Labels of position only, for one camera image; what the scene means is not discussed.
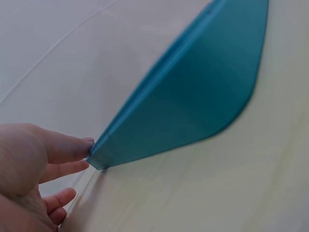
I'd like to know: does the person's left hand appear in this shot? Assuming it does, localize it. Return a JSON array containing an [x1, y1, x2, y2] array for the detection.
[[0, 122, 95, 232]]

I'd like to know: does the blue translucent plastic folder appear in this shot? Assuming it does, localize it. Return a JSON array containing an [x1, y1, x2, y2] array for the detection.
[[84, 0, 269, 171]]

